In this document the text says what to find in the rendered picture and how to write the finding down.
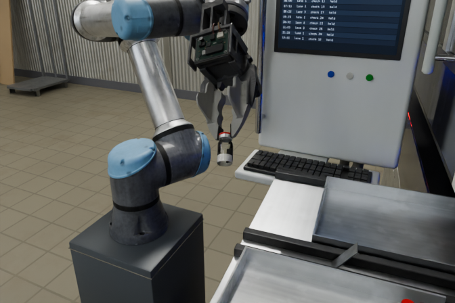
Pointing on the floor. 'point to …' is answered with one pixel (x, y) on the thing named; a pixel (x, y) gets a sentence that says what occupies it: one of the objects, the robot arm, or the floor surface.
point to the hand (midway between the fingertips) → (227, 132)
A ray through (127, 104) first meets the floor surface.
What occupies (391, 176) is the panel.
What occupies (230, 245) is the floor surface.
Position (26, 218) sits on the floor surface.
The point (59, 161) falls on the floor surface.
